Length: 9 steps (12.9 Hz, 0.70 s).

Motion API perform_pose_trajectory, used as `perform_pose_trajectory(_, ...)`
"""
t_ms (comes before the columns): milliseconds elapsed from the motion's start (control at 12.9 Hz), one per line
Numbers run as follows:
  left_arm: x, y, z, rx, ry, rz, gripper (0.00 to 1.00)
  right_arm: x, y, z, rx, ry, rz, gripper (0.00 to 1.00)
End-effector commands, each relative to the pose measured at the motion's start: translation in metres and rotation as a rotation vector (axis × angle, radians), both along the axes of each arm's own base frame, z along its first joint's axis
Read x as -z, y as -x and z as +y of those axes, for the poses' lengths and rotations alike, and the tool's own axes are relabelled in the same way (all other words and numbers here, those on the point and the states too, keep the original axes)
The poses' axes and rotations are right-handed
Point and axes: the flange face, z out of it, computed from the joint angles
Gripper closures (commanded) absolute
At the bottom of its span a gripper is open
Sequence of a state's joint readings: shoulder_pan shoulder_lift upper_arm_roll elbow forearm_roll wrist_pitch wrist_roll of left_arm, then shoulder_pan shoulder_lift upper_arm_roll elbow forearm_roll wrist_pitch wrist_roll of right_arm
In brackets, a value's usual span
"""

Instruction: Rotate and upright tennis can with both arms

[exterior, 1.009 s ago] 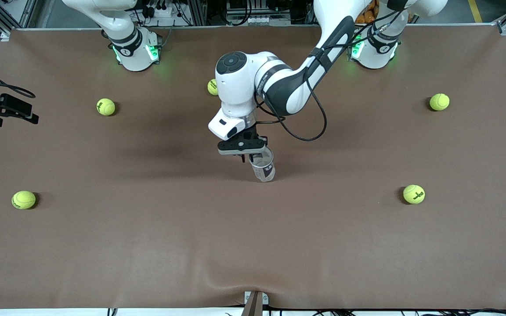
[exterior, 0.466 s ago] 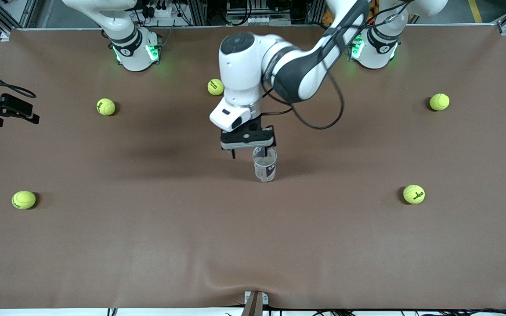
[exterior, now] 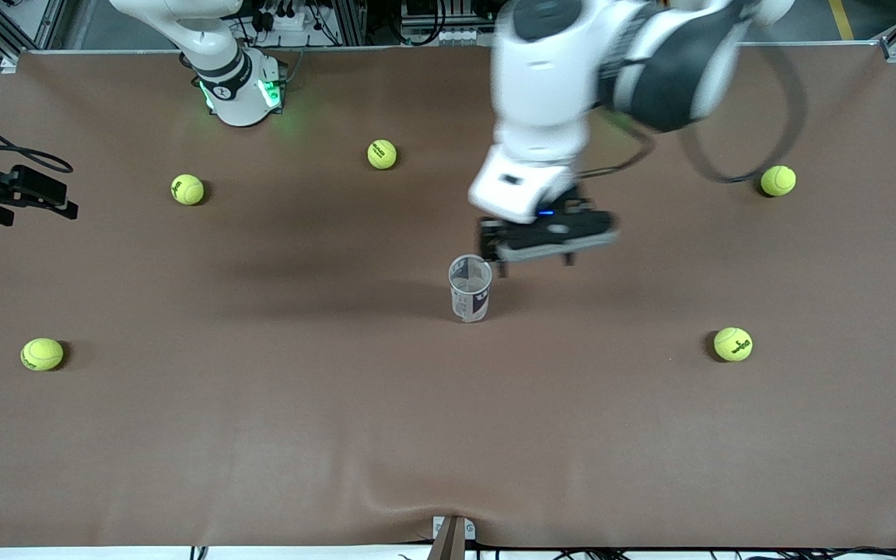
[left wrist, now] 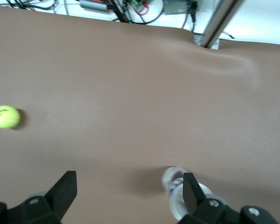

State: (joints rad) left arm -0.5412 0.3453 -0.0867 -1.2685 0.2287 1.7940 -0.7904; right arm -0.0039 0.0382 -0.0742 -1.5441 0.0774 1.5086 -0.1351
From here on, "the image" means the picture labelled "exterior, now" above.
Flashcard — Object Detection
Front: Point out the metal clamp bracket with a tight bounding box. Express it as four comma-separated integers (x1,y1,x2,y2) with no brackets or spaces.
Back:
427,515,477,560

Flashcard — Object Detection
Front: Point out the white terminal block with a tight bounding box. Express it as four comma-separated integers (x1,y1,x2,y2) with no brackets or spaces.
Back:
409,27,494,46

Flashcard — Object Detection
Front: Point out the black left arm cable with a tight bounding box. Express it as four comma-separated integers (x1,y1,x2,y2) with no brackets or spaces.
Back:
579,43,808,186

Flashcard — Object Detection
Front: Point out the brown table mat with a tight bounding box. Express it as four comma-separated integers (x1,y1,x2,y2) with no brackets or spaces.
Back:
0,47,896,549

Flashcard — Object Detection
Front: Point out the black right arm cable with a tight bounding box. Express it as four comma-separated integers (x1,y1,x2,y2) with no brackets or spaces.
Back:
0,100,75,175

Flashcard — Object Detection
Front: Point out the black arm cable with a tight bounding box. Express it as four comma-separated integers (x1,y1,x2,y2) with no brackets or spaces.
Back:
579,43,808,186
0,100,75,175

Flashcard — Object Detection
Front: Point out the white power strip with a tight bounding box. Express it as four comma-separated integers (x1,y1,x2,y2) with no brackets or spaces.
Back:
261,0,310,32

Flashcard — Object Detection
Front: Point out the white blue tennis ball can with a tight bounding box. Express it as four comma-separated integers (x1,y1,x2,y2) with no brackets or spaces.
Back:
448,254,493,324

